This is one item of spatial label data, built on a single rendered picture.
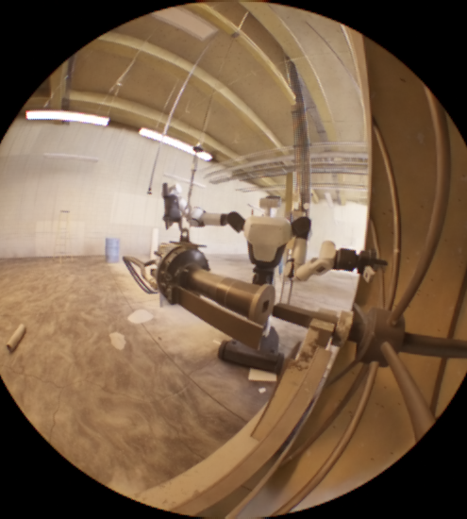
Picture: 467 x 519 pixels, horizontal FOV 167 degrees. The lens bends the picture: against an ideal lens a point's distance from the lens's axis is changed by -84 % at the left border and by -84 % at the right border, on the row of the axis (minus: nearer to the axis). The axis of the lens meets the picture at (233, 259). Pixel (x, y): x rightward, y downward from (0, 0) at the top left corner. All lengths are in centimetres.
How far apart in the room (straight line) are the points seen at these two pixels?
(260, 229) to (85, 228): 787
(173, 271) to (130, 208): 790
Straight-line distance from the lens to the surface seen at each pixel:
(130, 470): 118
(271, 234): 89
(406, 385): 27
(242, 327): 47
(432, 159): 104
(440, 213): 29
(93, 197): 837
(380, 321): 43
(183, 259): 71
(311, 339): 41
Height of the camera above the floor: 111
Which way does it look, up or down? 7 degrees down
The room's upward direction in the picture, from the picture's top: 6 degrees clockwise
